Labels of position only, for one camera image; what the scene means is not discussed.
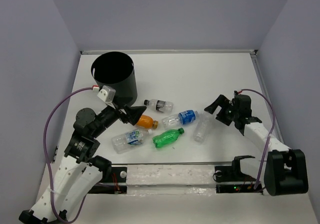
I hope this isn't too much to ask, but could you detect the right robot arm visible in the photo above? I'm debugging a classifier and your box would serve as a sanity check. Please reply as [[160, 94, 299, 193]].
[[204, 91, 309, 196]]

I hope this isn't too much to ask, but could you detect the orange juice bottle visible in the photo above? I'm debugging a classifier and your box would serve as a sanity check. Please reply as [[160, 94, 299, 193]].
[[136, 115, 159, 129]]

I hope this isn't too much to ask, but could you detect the white foam strip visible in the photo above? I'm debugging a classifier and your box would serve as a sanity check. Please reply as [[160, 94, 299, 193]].
[[126, 164, 216, 196]]

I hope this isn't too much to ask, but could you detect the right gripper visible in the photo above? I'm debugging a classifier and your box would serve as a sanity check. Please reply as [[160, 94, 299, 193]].
[[203, 94, 239, 126]]

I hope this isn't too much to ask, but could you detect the green plastic bottle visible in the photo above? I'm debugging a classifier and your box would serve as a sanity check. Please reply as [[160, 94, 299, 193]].
[[152, 128, 185, 148]]

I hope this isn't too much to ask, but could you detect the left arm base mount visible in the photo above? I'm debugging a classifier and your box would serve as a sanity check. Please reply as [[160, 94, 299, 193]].
[[88, 166, 128, 195]]

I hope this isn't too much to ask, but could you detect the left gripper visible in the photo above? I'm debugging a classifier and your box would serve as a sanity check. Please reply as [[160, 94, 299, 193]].
[[91, 95, 147, 137]]

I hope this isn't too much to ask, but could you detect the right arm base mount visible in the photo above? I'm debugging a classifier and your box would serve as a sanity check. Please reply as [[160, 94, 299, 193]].
[[212, 165, 264, 194]]

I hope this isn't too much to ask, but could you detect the black cylindrical bin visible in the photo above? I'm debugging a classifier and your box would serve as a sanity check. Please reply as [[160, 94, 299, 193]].
[[90, 51, 138, 106]]

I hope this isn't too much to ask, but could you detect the clear bottle blue label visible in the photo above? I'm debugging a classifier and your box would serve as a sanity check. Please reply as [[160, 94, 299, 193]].
[[162, 110, 199, 129]]

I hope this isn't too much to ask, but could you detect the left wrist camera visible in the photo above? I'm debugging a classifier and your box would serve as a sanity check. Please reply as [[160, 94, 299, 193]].
[[97, 85, 116, 103]]

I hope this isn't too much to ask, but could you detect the clear unlabelled plastic bottle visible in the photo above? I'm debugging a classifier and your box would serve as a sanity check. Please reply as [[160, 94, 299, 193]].
[[193, 112, 213, 143]]

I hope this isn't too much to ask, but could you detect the clear bottle white-green label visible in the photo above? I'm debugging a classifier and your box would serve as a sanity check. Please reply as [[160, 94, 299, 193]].
[[111, 129, 153, 154]]

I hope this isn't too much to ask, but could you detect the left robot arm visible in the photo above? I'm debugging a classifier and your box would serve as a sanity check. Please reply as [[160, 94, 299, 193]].
[[19, 105, 146, 224]]

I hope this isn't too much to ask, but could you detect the clear bottle black label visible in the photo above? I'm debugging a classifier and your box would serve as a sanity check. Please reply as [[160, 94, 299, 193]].
[[143, 99, 174, 113]]

